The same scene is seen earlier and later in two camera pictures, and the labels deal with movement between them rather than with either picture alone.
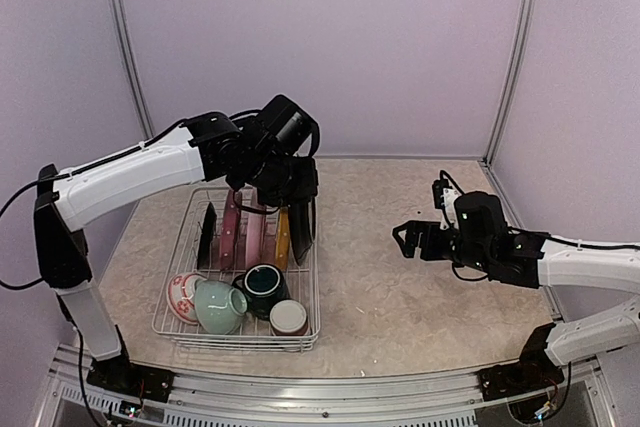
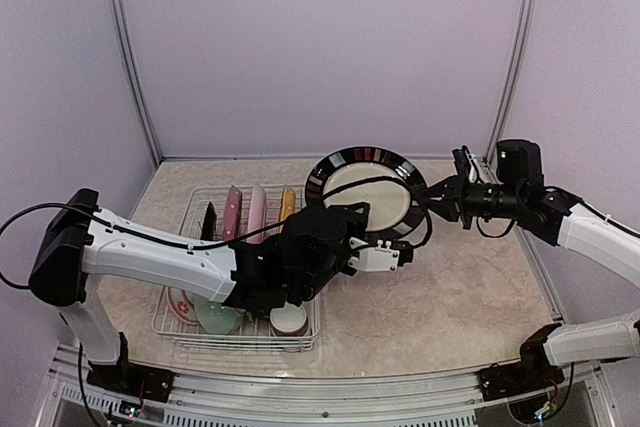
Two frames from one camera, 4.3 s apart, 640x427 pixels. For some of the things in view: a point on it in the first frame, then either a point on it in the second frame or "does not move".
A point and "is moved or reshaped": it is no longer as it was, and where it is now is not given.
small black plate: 206,235 does not move
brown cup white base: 288,318 does not move
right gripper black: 430,252 to 449,206
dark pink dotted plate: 230,231 does not move
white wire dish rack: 245,276 does not move
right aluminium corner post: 517,55 does not move
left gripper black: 307,188 to 357,222
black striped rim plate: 302,222 is moved or reshaped
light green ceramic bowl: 218,306 does not move
